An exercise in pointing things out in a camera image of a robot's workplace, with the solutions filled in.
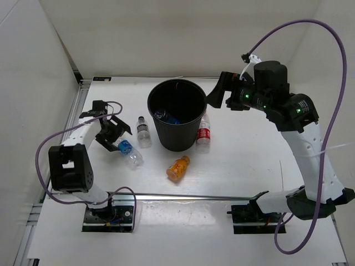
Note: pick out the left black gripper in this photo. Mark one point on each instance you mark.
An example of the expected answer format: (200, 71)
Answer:
(119, 129)

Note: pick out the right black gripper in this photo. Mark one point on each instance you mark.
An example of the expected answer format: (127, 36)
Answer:
(226, 83)

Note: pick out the blue label bottle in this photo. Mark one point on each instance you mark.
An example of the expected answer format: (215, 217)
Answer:
(166, 117)
(131, 155)

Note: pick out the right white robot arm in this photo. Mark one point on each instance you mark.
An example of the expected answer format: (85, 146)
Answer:
(296, 118)

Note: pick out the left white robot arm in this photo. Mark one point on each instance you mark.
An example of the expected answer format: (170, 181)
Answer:
(70, 168)

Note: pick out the black plastic waste bin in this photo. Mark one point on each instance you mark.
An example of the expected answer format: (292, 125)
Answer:
(185, 101)

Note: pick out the black cap clear bottle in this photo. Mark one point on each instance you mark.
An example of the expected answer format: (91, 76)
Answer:
(143, 134)

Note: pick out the red label water bottle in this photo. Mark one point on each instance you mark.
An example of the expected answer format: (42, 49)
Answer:
(203, 138)

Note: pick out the left blue corner label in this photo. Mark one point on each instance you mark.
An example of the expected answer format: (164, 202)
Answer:
(102, 78)

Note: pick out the orange juice bottle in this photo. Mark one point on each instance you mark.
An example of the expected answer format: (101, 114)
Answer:
(176, 171)

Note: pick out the metal rail across table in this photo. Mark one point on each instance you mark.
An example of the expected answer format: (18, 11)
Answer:
(166, 197)

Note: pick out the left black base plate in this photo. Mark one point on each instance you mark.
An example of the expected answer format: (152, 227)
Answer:
(114, 218)

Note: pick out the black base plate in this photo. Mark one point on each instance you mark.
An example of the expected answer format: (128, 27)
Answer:
(114, 218)
(255, 221)

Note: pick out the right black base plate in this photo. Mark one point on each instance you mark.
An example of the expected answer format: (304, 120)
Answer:
(255, 221)

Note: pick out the right aluminium frame rail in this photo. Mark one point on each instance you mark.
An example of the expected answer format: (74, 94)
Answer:
(345, 263)

